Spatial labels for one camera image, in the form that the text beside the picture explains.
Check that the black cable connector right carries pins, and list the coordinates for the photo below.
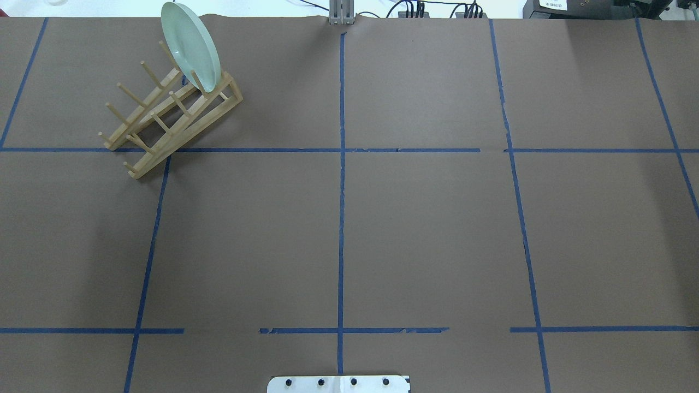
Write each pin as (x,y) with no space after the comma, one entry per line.
(470,10)

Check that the black cable connector left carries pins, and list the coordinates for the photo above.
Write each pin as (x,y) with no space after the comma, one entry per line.
(413,10)

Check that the grey aluminium frame post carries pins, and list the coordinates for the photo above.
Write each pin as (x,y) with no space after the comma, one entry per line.
(341,12)

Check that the black device with label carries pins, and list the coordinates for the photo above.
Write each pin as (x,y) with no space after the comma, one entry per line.
(594,10)

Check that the black cable connector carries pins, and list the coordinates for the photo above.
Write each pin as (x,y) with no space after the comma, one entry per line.
(413,10)
(470,10)

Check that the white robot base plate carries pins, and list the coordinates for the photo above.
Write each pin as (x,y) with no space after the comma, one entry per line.
(361,383)

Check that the pale green ceramic plate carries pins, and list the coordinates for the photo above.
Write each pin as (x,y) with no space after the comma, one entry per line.
(191,45)

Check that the wooden plate drying rack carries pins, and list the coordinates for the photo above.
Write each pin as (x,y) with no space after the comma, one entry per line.
(170,116)

